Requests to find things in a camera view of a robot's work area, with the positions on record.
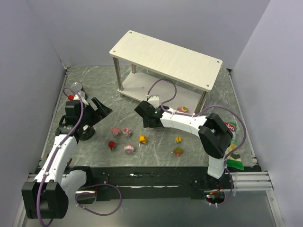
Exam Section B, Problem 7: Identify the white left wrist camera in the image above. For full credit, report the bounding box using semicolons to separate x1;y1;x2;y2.
73;91;89;105

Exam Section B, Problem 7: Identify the green cassava chips bag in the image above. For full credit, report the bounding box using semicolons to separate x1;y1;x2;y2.
225;122;244;170

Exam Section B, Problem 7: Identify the pink white stacked toy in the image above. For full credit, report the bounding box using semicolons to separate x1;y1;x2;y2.
123;127;132;137

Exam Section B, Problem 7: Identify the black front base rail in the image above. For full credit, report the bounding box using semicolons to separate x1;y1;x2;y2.
58;166;261;202

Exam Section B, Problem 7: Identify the aluminium frame rail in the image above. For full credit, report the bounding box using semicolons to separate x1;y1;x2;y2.
231;172;274;191

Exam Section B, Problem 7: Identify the small yellow blue toy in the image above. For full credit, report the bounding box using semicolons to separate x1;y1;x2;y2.
175;137;182;144

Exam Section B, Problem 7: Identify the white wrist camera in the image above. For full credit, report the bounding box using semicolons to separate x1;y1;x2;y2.
146;95;160;108
73;91;89;105

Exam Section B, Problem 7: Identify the red cherry toy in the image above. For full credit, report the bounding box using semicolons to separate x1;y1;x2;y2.
108;141;116;151

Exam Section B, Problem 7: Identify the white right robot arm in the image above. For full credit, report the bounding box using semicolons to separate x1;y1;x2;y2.
134;101;233;179

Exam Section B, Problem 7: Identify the pink round toy left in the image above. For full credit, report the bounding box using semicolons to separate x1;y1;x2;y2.
110;127;122;136

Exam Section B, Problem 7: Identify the two-tier white wooden shelf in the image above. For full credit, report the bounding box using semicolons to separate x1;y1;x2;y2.
109;30;223;113

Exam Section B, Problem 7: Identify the olive brown pink toy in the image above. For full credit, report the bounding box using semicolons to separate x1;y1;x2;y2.
173;148;183;157

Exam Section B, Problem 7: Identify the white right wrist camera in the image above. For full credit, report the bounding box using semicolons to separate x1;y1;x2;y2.
146;95;160;108

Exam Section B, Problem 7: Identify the yellow duck burger toy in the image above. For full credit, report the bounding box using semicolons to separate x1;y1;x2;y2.
139;135;148;144

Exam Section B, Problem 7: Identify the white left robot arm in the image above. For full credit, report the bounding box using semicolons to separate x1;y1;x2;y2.
21;97;112;219

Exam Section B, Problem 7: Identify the pink toy with green hat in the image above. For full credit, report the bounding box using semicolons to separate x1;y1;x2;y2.
177;106;188;113

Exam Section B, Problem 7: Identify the small dark metal can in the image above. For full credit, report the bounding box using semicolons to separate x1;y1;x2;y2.
71;82;88;99

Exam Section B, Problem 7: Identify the pink white lying toy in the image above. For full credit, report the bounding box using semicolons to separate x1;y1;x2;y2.
124;144;135;153

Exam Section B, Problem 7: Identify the lower purple cable loop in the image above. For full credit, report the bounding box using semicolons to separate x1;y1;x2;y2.
75;183;122;216

